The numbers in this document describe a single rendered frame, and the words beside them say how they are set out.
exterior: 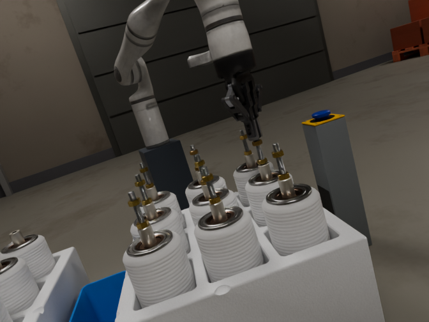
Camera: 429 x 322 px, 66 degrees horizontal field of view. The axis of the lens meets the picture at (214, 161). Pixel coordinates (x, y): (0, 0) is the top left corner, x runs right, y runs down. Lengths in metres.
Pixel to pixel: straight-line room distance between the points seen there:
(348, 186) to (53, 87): 3.47
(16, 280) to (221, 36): 0.57
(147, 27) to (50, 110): 2.97
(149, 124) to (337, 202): 0.72
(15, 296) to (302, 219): 0.52
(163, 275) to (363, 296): 0.31
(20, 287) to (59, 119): 3.26
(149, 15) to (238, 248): 0.72
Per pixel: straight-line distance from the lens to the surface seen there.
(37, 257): 0.84
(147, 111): 1.22
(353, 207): 0.81
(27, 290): 0.75
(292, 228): 0.53
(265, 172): 0.65
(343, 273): 0.56
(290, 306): 0.55
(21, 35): 4.04
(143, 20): 1.03
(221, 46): 0.60
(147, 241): 0.54
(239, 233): 0.51
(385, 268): 0.80
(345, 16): 5.40
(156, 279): 0.52
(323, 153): 0.75
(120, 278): 0.82
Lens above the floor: 0.46
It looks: 13 degrees down
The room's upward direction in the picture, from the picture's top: 17 degrees counter-clockwise
